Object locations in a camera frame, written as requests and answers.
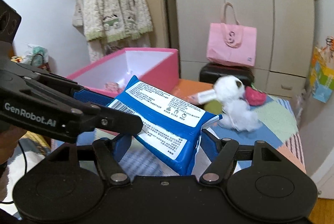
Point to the black suitcase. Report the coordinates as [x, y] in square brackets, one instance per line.
[212, 71]

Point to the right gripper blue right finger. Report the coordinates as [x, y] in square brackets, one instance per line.
[210, 144]

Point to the blue wet wipes pack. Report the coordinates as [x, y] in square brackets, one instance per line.
[171, 126]

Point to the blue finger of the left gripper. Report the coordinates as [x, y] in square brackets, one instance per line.
[93, 97]

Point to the person's left hand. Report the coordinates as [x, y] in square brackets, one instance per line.
[8, 142]

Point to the beige wardrobe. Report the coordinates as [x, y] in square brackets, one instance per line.
[285, 32]

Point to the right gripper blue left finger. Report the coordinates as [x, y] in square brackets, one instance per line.
[120, 144]

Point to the patchwork table cloth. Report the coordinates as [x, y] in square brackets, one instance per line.
[279, 129]

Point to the colourful paper gift bag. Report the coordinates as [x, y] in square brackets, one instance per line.
[321, 71]

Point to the beige canvas tote bag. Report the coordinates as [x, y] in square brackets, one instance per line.
[77, 19]

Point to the pink tote bag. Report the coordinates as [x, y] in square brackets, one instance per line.
[231, 44]

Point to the cream fleece hanging jacket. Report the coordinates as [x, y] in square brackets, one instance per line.
[110, 25]

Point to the pink strawberry plush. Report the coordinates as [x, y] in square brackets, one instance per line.
[255, 97]

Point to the pink storage box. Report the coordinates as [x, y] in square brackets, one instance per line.
[158, 67]

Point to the white plush cat toy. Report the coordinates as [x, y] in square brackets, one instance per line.
[237, 114]

